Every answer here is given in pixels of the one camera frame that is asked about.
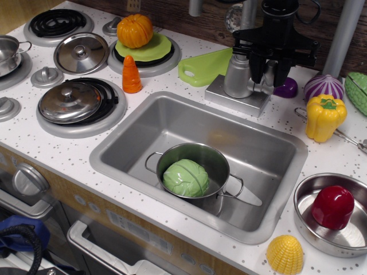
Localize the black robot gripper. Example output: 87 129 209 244
233 14 321 87

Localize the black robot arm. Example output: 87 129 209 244
233 1 321 87

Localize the grey vertical pole right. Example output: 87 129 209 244
321 0 365 78

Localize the purple toy eggplant piece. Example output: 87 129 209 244
274 77 298 99

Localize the silver toy faucet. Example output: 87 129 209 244
204 0 272 118

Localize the clear crystal knob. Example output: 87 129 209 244
225 3 243 33

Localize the purple toy onion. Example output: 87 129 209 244
303 74 345 102

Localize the green cutting board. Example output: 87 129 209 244
178 48 232 87

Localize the yellow toy bell pepper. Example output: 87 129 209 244
305 94 348 143

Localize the green toy bitter gourd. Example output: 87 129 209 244
345 72 367 116

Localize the grey toy sink basin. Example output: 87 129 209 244
89 92 308 245

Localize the grey pole top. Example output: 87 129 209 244
189 0 203 17

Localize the green round plate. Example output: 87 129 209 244
115 33 172 62

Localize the burner under green plate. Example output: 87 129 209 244
107 37 181 78

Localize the metal tongs utensil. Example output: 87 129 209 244
294 107 366 154

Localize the orange toy carrot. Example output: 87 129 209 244
122 55 142 93

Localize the orange toy pumpkin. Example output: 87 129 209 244
117 14 153 49

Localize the green toy cabbage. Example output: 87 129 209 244
163 159 209 198

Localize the red toy pepper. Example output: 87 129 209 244
311 186 354 230

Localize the steel round pan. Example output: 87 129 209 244
294 173 366 258

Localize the grey stove knob top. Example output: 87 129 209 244
102 17 122 37

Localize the grey stove knob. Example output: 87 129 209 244
30 66 64 88
102 17 122 37
0 97 21 122

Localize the steel lid upper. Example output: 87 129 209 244
53 32 110 75

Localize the yellow toy corn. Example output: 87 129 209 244
266 235 303 274

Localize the burner front with lid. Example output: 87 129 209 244
36 77 127 139

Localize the steel lid on burner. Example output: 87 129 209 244
38 82 102 124

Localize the grey stove knob middle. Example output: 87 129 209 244
30 66 64 88

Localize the black coil burner back left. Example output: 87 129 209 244
24 9 94 47

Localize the burner far left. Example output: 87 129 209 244
0 53 33 91

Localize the small steel pot left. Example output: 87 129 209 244
1 35 32 77

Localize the grey stove knob left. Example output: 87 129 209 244
0 97 21 122

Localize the grey oven dial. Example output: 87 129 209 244
12 163 49 196

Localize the blue clamp object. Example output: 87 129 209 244
1 215 50 253

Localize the steel pot with handles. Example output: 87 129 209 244
145 143 244 211

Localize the oven door handle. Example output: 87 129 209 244
1 190 54 219

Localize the black braided cable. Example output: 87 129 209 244
0 225 46 275

